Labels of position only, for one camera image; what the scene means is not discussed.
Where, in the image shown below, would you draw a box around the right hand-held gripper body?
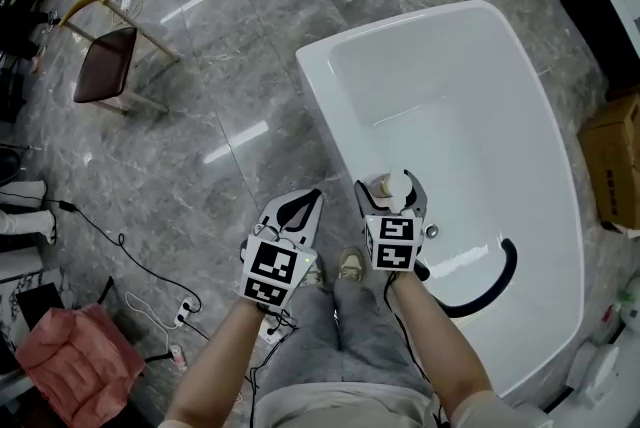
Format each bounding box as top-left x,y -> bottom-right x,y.
360,195 -> 431,274

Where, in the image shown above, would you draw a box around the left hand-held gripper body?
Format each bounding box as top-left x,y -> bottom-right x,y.
238,188 -> 326,309

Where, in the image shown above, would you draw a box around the clear bottle with beige cap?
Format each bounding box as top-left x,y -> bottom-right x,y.
364,169 -> 417,213

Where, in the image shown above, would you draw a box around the white bathtub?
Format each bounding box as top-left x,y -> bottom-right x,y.
295,0 -> 587,410

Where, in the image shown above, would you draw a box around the person's right forearm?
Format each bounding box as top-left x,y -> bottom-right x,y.
388,270 -> 497,428

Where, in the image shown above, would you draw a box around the person's left forearm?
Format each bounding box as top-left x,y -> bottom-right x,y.
163,298 -> 267,428

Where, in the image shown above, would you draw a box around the person's left shoe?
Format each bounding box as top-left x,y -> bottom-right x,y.
298,255 -> 327,290

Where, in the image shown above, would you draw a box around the person's shoe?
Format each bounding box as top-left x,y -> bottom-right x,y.
298,255 -> 327,290
336,246 -> 368,283

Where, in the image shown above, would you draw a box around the person's right shoe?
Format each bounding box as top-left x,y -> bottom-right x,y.
336,246 -> 368,283

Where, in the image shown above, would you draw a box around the white power strip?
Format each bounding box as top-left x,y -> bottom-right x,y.
173,296 -> 196,324

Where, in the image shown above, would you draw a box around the person's grey trousers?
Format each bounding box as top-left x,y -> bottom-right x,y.
256,276 -> 434,401

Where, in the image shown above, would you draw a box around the black curved faucet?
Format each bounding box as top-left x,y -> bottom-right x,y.
415,237 -> 518,319

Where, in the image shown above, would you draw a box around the person's beige shirt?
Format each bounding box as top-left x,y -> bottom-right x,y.
249,381 -> 554,428

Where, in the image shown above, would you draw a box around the large cardboard box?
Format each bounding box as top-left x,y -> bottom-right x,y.
576,92 -> 640,232

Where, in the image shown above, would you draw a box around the pink cushion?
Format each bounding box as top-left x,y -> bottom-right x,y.
14,304 -> 147,428

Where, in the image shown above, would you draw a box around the wooden chair with brown seat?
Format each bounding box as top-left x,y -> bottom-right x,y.
58,0 -> 182,116

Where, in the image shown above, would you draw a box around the white toilet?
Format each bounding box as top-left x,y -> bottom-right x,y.
564,340 -> 622,410

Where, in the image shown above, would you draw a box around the white rolled towels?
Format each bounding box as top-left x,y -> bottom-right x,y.
0,180 -> 58,246

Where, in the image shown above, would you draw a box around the white floor cable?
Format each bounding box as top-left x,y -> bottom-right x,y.
124,290 -> 182,330

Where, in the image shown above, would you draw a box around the black floor cable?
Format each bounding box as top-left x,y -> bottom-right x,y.
0,189 -> 204,317

